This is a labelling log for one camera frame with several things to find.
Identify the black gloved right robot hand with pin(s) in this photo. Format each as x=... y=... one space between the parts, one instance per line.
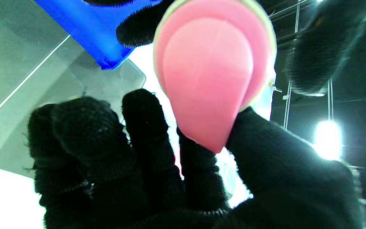
x=106 y=178

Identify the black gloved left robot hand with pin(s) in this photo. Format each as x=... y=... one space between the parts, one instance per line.
x=322 y=47

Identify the bright white lamp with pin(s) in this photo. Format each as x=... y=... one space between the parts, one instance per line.
x=328 y=140

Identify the blue plastic bin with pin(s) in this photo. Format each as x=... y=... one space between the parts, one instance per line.
x=87 y=25

